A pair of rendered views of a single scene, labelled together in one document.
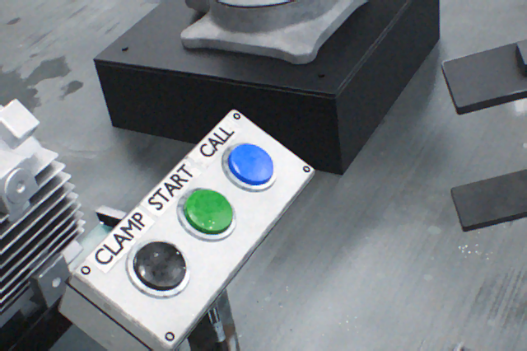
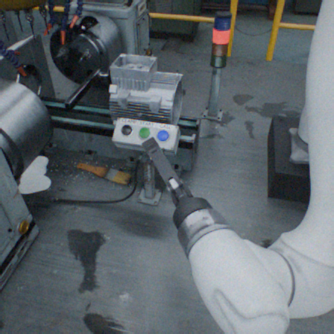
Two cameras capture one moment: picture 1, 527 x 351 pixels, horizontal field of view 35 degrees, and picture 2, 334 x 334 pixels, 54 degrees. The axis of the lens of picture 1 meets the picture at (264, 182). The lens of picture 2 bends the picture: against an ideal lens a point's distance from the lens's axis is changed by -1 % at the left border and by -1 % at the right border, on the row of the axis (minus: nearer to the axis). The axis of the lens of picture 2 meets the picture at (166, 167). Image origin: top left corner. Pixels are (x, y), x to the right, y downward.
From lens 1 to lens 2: 69 cm
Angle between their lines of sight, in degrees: 52
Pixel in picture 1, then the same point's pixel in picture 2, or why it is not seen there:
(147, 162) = (253, 149)
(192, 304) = (122, 139)
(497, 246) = not seen: hidden behind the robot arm
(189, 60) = (281, 135)
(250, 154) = (164, 133)
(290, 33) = (300, 152)
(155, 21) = not seen: hidden behind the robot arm
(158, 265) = (124, 129)
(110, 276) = (120, 123)
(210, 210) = (143, 132)
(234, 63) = (283, 145)
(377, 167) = (276, 206)
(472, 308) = not seen: hidden behind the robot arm
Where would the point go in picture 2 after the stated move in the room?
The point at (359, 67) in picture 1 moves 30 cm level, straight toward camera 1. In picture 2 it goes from (297, 177) to (200, 193)
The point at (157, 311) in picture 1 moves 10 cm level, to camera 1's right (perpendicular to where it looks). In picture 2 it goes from (118, 134) to (128, 157)
